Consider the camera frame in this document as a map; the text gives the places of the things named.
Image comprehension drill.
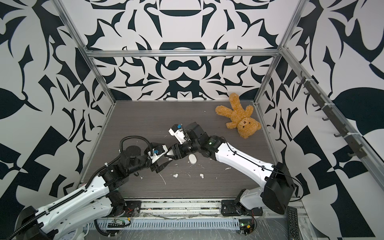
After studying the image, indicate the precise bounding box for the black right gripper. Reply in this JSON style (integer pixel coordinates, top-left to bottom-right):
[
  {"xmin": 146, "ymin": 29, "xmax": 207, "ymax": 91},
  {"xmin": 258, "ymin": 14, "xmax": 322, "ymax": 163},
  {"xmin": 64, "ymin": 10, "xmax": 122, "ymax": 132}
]
[{"xmin": 163, "ymin": 140, "xmax": 203, "ymax": 161}]

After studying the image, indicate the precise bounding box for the white earbud charging case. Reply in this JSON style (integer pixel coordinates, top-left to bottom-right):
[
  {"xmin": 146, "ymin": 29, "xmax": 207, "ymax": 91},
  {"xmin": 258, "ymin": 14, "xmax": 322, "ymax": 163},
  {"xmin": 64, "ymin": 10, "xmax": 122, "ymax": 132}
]
[{"xmin": 188, "ymin": 154, "xmax": 197, "ymax": 165}]

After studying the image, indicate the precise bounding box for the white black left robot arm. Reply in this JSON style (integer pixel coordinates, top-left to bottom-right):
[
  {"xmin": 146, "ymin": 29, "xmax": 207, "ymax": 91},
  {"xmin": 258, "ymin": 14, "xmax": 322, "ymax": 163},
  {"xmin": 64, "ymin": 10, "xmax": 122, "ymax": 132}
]
[{"xmin": 7, "ymin": 136, "xmax": 176, "ymax": 240}]

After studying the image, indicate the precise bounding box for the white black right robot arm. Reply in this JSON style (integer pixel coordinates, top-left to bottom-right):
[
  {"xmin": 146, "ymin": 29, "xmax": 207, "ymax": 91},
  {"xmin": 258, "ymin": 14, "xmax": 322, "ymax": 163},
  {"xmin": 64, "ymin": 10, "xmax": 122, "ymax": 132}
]
[{"xmin": 169, "ymin": 123, "xmax": 296, "ymax": 216}]

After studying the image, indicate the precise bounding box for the brown teddy bear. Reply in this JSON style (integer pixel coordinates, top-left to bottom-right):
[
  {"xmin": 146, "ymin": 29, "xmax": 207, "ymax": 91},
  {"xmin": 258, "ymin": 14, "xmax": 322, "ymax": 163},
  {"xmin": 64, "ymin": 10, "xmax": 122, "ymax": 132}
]
[{"xmin": 215, "ymin": 93, "xmax": 262, "ymax": 139}]

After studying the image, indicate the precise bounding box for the green circuit board left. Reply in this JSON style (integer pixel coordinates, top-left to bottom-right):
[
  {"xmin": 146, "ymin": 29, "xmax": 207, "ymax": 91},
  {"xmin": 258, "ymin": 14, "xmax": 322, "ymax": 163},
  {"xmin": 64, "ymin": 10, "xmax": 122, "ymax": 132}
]
[{"xmin": 108, "ymin": 218, "xmax": 131, "ymax": 228}]

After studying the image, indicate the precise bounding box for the green circuit board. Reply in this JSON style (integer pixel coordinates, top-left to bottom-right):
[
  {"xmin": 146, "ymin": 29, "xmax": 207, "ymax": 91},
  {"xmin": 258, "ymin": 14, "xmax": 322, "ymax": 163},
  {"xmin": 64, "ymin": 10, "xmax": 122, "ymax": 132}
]
[
  {"xmin": 239, "ymin": 219, "xmax": 257, "ymax": 235},
  {"xmin": 108, "ymin": 218, "xmax": 131, "ymax": 228}
]

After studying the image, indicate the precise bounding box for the green circuit board right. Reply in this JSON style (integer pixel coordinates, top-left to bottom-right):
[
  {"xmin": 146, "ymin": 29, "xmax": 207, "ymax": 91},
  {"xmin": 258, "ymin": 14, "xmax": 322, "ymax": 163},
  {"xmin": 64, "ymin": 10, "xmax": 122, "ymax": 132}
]
[{"xmin": 239, "ymin": 219, "xmax": 257, "ymax": 235}]

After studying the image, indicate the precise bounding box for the black remote control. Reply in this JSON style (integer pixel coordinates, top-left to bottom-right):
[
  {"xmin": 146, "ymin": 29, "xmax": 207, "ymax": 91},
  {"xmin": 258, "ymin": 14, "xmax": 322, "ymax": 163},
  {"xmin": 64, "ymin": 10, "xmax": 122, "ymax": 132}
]
[{"xmin": 287, "ymin": 207, "xmax": 301, "ymax": 240}]

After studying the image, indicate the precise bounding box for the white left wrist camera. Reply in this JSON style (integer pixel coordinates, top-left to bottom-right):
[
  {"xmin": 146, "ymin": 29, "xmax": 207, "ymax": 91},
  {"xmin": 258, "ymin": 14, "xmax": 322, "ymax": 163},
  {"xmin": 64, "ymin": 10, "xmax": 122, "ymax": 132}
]
[{"xmin": 151, "ymin": 145, "xmax": 168, "ymax": 164}]

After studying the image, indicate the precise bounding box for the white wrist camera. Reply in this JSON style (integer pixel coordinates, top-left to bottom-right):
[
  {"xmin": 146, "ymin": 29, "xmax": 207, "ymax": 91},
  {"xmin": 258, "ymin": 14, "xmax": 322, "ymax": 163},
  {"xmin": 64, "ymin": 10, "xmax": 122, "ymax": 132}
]
[
  {"xmin": 151, "ymin": 145, "xmax": 168, "ymax": 164},
  {"xmin": 169, "ymin": 124, "xmax": 190, "ymax": 145}
]

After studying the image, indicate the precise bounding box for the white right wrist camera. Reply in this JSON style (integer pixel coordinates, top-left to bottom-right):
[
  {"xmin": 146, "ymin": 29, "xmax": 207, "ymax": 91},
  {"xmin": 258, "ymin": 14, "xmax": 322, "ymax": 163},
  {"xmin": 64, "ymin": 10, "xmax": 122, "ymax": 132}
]
[{"xmin": 169, "ymin": 124, "xmax": 190, "ymax": 145}]

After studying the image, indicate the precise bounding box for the aluminium mounting rail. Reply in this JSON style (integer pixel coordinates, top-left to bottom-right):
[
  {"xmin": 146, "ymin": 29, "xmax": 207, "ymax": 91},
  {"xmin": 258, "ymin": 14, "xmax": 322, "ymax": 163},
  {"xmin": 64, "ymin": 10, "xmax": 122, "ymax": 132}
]
[{"xmin": 104, "ymin": 198, "xmax": 287, "ymax": 220}]

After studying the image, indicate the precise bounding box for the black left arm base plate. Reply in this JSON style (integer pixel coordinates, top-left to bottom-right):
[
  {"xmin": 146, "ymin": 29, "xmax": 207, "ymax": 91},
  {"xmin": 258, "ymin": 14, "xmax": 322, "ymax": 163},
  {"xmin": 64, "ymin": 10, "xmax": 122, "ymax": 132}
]
[{"xmin": 124, "ymin": 200, "xmax": 142, "ymax": 216}]

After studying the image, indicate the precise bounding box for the white slotted cable duct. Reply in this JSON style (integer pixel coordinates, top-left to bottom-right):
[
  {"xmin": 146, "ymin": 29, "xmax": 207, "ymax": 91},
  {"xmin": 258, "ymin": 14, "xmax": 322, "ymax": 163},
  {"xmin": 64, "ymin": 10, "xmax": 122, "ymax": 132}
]
[{"xmin": 98, "ymin": 219, "xmax": 241, "ymax": 231}]

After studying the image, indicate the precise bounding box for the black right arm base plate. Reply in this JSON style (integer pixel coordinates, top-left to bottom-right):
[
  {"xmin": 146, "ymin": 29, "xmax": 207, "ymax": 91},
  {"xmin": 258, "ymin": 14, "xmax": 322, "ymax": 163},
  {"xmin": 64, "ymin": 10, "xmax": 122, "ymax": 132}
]
[{"xmin": 221, "ymin": 200, "xmax": 264, "ymax": 217}]

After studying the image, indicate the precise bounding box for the black wall hook rack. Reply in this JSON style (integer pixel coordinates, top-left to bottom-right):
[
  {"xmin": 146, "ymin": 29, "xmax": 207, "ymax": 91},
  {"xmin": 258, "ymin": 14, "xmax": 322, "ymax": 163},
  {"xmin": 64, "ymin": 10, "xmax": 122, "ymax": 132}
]
[{"xmin": 298, "ymin": 77, "xmax": 370, "ymax": 159}]

